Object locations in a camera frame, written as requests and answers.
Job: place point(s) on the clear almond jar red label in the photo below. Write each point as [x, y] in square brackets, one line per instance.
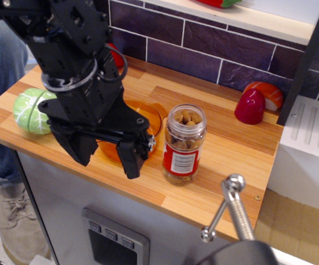
[185, 132]

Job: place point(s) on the salmon sushi toy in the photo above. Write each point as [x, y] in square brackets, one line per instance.
[273, 95]

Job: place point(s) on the metal clamp screw handle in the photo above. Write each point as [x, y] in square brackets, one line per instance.
[231, 187]

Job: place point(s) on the beige sneaker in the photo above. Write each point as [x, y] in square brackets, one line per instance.
[21, 234]

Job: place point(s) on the black vertical shelf post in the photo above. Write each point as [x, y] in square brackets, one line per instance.
[301, 73]

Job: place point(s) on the green toy cabbage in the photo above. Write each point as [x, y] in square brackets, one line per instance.
[26, 113]

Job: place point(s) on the red toy strawberry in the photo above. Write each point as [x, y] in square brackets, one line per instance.
[119, 61]

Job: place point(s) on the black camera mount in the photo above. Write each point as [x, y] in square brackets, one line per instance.
[242, 252]

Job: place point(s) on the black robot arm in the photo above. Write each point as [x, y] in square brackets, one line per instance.
[69, 41]

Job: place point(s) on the red green toy on shelf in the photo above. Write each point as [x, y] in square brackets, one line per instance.
[220, 3]

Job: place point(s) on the light wooden shelf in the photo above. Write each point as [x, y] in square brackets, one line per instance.
[248, 19]

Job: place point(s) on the grey oven control panel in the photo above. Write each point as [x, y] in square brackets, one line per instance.
[113, 243]

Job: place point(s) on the person leg in jeans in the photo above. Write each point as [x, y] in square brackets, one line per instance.
[13, 59]

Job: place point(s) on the dark red toy dome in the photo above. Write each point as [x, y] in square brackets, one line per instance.
[250, 109]

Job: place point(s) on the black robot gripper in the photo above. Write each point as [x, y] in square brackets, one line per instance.
[89, 106]

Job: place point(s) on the white toy sink drainer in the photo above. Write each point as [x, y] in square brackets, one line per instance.
[301, 131]

